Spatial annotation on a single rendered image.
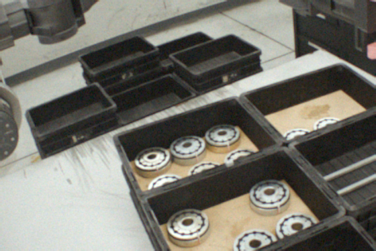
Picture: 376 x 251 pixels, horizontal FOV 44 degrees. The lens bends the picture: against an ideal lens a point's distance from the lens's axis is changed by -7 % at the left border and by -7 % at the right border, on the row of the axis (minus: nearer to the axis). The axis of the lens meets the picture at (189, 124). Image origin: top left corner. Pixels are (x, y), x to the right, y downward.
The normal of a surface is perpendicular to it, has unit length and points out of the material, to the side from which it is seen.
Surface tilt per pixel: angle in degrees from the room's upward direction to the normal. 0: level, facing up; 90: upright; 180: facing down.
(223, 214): 0
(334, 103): 0
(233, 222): 0
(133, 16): 90
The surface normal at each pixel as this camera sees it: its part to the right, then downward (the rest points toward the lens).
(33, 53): 0.46, 0.44
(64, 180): -0.15, -0.82
